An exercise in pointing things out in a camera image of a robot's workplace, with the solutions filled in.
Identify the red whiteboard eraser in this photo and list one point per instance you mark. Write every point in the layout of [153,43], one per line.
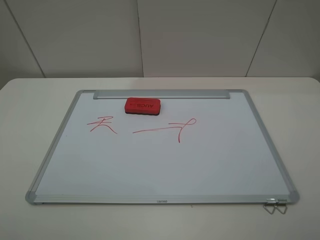
[142,106]

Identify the left metal hanging clip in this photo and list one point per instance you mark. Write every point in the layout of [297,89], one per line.
[270,205]

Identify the metal hanging clip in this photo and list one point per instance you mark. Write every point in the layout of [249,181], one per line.
[281,206]
[270,205]

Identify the right metal hanging clip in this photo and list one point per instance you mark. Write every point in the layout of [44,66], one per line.
[281,206]

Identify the white whiteboard with aluminium frame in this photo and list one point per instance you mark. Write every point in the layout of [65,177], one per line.
[204,147]

